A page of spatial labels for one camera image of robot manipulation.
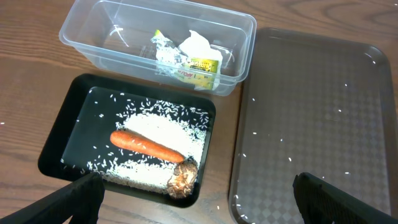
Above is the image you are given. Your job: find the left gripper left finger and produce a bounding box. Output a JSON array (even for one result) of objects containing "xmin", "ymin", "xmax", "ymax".
[{"xmin": 1, "ymin": 173, "xmax": 105, "ymax": 224}]

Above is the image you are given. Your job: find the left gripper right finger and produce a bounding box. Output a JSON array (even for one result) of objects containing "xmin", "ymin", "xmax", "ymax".
[{"xmin": 293, "ymin": 172, "xmax": 397, "ymax": 224}]

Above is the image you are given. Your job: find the orange carrot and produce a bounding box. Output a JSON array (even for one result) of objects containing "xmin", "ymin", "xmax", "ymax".
[{"xmin": 110, "ymin": 130, "xmax": 184, "ymax": 163}]

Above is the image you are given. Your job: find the brown food scrap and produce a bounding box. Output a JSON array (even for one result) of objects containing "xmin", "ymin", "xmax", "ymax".
[{"xmin": 166, "ymin": 162, "xmax": 198, "ymax": 199}]

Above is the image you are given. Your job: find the pile of white rice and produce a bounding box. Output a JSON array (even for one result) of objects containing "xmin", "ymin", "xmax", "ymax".
[{"xmin": 60, "ymin": 91, "xmax": 210, "ymax": 195}]

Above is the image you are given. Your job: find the yellow green snack wrapper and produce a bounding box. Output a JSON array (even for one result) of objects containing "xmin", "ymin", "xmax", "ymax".
[{"xmin": 150, "ymin": 30, "xmax": 223, "ymax": 90}]

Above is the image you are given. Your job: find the black plastic tray bin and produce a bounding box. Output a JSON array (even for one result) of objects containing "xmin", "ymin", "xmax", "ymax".
[{"xmin": 38, "ymin": 74, "xmax": 216, "ymax": 208}]

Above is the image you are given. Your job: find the brown serving tray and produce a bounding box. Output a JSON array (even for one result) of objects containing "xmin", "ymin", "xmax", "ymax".
[{"xmin": 228, "ymin": 28, "xmax": 397, "ymax": 223}]

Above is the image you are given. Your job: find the clear plastic bin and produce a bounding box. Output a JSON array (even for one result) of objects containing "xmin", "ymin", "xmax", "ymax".
[{"xmin": 59, "ymin": 0, "xmax": 257, "ymax": 96}]

